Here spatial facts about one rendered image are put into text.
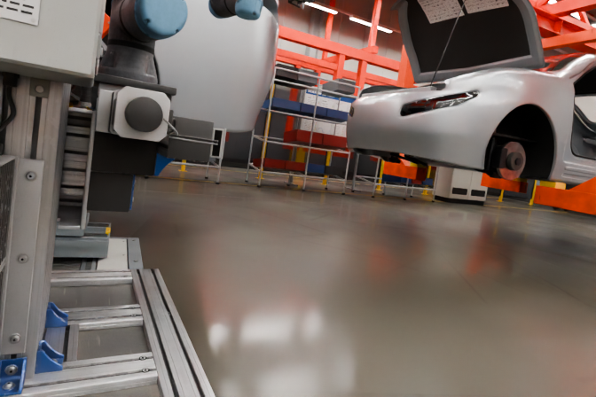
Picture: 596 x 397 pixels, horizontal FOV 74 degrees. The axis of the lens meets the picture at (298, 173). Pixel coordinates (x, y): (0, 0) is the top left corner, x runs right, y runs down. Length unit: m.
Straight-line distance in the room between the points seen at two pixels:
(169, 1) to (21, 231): 0.58
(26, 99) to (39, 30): 0.22
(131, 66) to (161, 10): 0.18
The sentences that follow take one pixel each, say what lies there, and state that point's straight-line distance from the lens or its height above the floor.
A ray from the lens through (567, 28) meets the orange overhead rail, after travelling 7.87.
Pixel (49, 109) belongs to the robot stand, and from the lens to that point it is 0.80.
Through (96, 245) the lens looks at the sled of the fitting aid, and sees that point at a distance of 2.01.
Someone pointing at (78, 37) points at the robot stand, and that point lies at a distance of 0.60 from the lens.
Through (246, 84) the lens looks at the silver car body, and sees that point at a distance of 2.23.
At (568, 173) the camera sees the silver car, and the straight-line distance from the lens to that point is 4.13.
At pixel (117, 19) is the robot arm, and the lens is 1.15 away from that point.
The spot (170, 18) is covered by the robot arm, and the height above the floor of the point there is 0.97.
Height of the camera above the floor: 0.71
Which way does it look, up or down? 4 degrees down
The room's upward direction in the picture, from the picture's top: 8 degrees clockwise
